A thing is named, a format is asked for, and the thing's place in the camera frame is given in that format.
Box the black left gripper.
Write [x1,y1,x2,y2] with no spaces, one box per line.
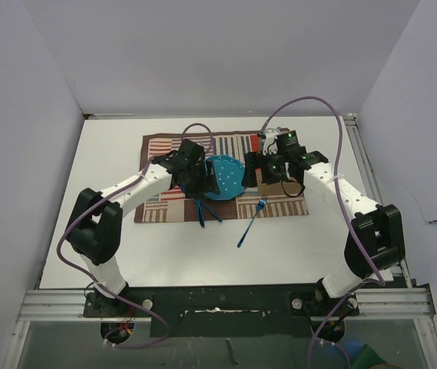
[184,160,218,199]

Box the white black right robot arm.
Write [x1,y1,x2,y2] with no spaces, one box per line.
[242,151,406,314]

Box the aluminium frame rail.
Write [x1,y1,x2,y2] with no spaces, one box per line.
[17,288,435,322]
[343,112,415,288]

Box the aluminium right frame rail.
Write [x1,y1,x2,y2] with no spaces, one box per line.
[343,112,415,288]

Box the white blue mug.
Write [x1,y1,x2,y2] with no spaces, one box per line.
[258,127,282,149]

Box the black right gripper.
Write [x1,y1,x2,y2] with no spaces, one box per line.
[242,150,288,188]

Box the blue polka dot plate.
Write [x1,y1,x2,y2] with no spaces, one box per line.
[204,155,245,201]

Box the green object bottom corner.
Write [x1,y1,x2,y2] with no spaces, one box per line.
[350,344,388,369]

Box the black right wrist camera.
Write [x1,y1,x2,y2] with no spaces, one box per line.
[276,130,306,155]

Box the aluminium front frame rail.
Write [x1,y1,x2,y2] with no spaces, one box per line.
[17,288,435,322]

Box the blue metallic knife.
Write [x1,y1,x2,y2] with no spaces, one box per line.
[194,198,205,228]

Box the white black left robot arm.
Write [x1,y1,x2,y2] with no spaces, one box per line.
[57,138,218,316]

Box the striped patchwork placemat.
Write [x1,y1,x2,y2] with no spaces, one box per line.
[134,131,308,223]

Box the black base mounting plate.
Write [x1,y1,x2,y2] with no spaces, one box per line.
[83,284,359,342]

